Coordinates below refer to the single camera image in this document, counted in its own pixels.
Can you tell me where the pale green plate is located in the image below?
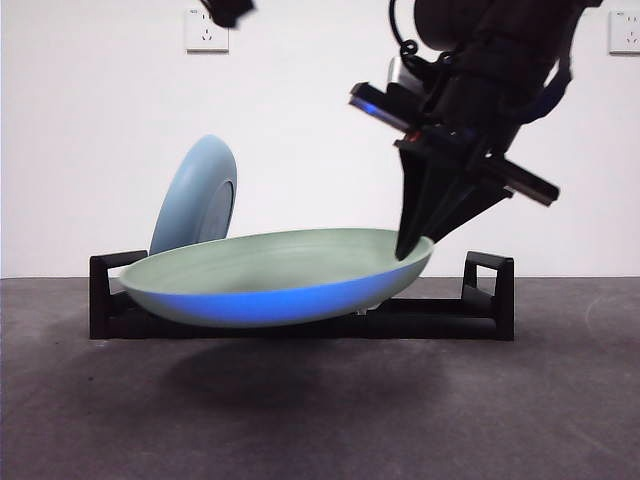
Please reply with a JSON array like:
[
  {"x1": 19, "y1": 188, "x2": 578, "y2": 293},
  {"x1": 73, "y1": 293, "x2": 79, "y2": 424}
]
[{"x1": 118, "y1": 228, "x2": 434, "y2": 329}]

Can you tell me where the light blue plate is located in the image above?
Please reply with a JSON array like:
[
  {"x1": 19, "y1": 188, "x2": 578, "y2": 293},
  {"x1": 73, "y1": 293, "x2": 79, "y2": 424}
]
[{"x1": 148, "y1": 134, "x2": 239, "y2": 257}]

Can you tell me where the black plate rack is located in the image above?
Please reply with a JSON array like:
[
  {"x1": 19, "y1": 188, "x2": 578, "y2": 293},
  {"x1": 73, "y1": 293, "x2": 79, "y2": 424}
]
[{"x1": 88, "y1": 250, "x2": 515, "y2": 342}]

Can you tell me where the white wall socket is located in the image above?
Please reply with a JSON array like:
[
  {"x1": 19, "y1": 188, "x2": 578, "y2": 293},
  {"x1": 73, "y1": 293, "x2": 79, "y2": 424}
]
[
  {"x1": 608, "y1": 10, "x2": 640, "y2": 55},
  {"x1": 185, "y1": 8, "x2": 230, "y2": 54}
]

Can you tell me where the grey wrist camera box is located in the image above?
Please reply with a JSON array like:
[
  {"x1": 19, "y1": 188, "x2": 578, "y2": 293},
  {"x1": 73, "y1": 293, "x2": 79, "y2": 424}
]
[{"x1": 348, "y1": 55, "x2": 426, "y2": 132}]

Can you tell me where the blue cable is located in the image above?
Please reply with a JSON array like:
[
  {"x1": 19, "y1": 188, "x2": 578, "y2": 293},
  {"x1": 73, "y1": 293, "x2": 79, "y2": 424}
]
[{"x1": 519, "y1": 54, "x2": 574, "y2": 124}]

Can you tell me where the black cable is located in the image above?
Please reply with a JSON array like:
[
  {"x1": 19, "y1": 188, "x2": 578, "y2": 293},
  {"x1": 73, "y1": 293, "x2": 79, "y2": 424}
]
[{"x1": 388, "y1": 0, "x2": 419, "y2": 57}]

